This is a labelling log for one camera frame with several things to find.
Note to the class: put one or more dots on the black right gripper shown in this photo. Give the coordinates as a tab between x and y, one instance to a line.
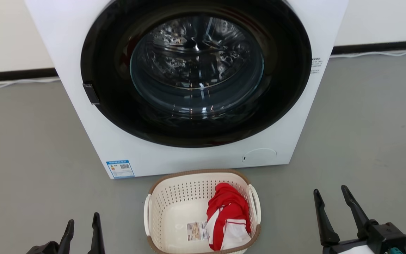
386	236

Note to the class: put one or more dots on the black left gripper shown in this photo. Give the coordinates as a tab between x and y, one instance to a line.
46	248

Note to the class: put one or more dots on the cream perforated laundry basket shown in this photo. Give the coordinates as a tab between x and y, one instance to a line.
174	201

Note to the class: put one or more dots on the blue energy label sticker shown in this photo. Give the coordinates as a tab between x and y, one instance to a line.
120	169

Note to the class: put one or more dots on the round white filter cover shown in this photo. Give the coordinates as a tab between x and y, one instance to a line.
259	155

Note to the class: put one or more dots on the red and white garment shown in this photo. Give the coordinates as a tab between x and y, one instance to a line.
227	204

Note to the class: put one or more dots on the round black glass machine door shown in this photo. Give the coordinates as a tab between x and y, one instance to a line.
111	106

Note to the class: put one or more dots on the small printed machine sticker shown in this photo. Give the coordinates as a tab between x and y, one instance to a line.
316	65

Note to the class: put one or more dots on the white front-load washing machine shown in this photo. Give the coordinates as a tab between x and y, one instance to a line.
65	53

